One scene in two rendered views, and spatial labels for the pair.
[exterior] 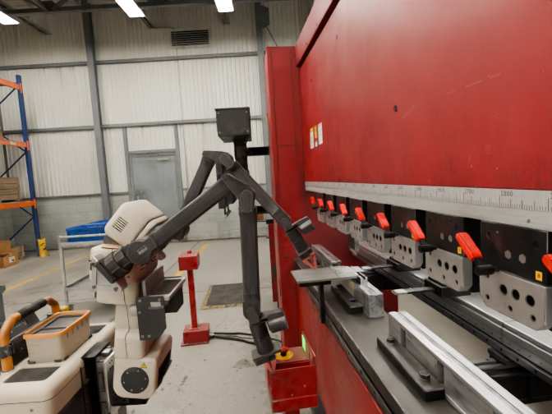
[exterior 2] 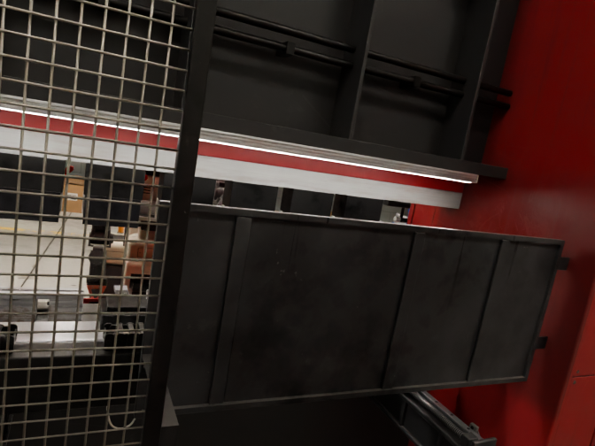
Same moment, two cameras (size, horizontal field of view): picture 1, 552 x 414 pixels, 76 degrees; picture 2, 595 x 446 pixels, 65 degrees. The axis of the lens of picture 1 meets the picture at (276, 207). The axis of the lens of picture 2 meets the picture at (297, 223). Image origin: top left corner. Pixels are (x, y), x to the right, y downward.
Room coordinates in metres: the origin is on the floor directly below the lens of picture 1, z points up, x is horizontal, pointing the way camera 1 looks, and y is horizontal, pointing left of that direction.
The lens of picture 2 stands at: (1.26, -1.77, 1.49)
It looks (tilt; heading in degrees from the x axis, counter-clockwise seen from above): 10 degrees down; 70
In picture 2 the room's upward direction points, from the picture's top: 10 degrees clockwise
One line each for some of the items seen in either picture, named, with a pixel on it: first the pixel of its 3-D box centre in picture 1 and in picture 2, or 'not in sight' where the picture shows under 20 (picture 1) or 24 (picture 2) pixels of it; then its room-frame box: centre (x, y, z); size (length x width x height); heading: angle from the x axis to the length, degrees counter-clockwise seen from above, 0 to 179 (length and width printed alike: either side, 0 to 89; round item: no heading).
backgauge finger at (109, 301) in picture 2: (427, 287); (124, 299); (1.26, -0.54, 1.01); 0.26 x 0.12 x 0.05; 96
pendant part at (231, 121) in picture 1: (237, 168); not in sight; (2.77, 0.28, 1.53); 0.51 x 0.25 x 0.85; 3
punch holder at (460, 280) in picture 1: (459, 247); not in sight; (0.80, -0.42, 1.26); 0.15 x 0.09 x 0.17; 6
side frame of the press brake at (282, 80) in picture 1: (332, 213); (498, 268); (2.56, -0.41, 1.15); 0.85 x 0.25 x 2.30; 96
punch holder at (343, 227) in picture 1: (349, 213); (248, 207); (1.60, -0.33, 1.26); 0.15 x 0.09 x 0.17; 6
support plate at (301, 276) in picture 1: (322, 273); not in sight; (1.56, -0.19, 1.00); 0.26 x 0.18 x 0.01; 96
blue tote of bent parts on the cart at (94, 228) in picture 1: (95, 232); not in sight; (4.08, 2.12, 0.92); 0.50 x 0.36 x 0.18; 90
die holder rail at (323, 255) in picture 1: (324, 259); not in sight; (2.12, -0.28, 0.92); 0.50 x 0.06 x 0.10; 6
